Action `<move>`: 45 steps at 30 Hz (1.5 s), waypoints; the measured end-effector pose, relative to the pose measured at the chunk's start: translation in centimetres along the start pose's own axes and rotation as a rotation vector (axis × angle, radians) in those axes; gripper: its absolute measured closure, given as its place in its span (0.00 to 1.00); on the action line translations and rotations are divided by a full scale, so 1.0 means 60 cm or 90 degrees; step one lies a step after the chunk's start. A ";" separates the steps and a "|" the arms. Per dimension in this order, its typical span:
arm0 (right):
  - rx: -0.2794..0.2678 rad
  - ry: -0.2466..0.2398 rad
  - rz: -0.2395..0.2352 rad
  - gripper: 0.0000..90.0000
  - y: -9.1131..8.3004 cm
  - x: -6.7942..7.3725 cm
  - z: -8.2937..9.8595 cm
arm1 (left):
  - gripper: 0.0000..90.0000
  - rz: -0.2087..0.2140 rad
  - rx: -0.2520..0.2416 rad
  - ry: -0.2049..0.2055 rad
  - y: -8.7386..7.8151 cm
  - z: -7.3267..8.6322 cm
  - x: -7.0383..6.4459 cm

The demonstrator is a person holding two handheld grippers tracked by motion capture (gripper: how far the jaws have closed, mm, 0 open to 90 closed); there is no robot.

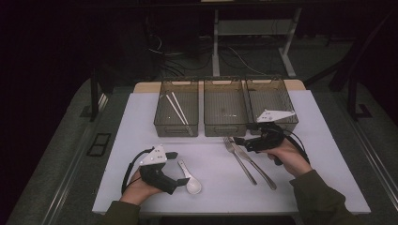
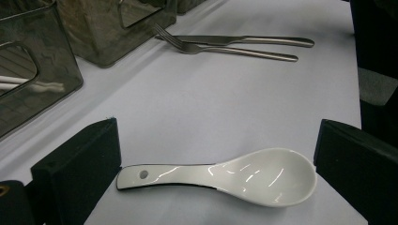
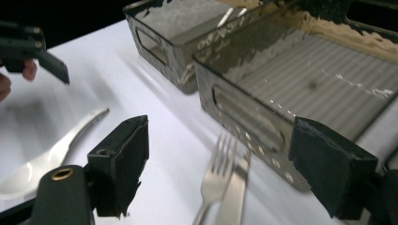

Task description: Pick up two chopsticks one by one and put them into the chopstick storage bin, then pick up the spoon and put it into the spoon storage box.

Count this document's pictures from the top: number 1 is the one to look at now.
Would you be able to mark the white metal desk frame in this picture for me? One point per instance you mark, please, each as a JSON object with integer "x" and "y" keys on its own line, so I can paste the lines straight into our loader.
{"x": 215, "y": 47}

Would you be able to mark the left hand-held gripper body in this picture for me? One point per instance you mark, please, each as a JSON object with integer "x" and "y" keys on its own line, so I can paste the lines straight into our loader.
{"x": 158, "y": 178}

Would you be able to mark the black floor socket frame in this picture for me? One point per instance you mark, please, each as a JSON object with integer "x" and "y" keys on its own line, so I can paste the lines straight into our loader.
{"x": 99, "y": 144}

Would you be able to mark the translucent grey plastic bin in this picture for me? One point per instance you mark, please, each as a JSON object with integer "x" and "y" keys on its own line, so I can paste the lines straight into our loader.
{"x": 269, "y": 97}
{"x": 165, "y": 122}
{"x": 225, "y": 108}

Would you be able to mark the metal fork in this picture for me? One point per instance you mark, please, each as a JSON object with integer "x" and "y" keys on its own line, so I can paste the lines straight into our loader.
{"x": 242, "y": 165}

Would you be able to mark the metal table knife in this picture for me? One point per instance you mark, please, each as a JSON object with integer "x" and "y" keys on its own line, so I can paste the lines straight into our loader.
{"x": 263, "y": 174}

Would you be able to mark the person's right hand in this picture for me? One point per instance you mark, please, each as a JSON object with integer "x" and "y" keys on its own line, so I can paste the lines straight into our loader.
{"x": 291, "y": 157}

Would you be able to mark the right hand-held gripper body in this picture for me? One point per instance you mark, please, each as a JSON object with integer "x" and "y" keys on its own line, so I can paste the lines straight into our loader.
{"x": 267, "y": 137}

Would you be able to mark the white plastic spoon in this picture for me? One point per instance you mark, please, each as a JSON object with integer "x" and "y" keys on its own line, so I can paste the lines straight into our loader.
{"x": 194, "y": 187}

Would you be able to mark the black metal stand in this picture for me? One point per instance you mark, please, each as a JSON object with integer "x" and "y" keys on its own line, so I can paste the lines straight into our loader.
{"x": 352, "y": 100}

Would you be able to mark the person's left hand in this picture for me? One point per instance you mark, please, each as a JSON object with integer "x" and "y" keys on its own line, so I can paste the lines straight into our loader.
{"x": 137, "y": 192}

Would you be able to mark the white chopstick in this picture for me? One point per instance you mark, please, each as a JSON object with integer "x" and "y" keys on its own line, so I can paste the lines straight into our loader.
{"x": 181, "y": 109}
{"x": 176, "y": 110}

